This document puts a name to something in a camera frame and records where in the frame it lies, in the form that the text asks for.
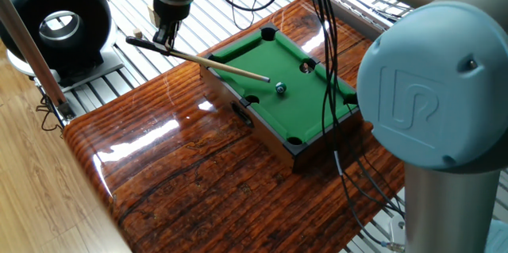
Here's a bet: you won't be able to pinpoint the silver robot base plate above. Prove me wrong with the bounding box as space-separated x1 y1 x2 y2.
388 215 406 247

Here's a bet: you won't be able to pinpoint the wooden pool cue black handle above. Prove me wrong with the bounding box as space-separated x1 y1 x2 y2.
125 36 271 84

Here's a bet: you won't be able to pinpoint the loose cable loops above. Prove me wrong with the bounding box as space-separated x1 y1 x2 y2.
35 94 65 133

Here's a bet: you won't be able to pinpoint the black cable bundle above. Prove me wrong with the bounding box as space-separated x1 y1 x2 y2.
198 0 406 248

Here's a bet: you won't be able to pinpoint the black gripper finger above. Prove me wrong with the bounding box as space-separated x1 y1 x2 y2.
152 22 168 48
164 21 182 53

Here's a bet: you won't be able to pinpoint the black ring light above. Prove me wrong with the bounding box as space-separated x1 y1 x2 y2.
0 0 125 87

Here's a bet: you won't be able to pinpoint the mini green felt pool table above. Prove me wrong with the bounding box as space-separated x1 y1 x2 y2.
198 21 364 174

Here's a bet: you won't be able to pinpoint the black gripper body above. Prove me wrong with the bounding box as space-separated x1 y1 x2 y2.
152 0 193 25

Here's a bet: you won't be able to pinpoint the aluminium frame post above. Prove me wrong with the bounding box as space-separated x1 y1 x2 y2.
0 0 76 121

